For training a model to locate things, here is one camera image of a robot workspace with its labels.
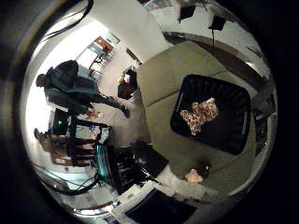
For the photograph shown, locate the cream plush doll brown hair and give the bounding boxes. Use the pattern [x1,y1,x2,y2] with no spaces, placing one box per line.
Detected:
[184,161,211,184]

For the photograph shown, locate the leopard print plush toy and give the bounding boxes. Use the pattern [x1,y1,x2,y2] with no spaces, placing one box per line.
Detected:
[179,97,220,136]

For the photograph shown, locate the black equipment with teal edge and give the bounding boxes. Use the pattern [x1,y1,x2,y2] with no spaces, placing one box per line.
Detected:
[94,141,169,195]

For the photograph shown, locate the black plastic basket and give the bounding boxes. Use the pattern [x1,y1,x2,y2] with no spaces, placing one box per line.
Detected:
[169,74,252,156]

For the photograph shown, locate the person in dark red top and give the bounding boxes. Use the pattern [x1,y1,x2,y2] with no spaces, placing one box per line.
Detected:
[117,68,138,101]

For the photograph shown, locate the black monitor with green light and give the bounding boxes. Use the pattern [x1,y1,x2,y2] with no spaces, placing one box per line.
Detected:
[50,108,71,136]

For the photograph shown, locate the standing person in dark jacket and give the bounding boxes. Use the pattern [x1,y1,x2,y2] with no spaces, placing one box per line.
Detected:
[36,60,131,119]

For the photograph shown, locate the black device on stand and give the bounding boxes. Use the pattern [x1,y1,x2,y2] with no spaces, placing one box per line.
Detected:
[207,16,227,48]

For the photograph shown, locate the black floor cables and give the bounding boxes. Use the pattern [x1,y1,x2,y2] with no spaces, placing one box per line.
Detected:
[31,161,101,196]

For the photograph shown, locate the black cable bundle overhead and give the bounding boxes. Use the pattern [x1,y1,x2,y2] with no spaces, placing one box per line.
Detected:
[40,0,94,45]

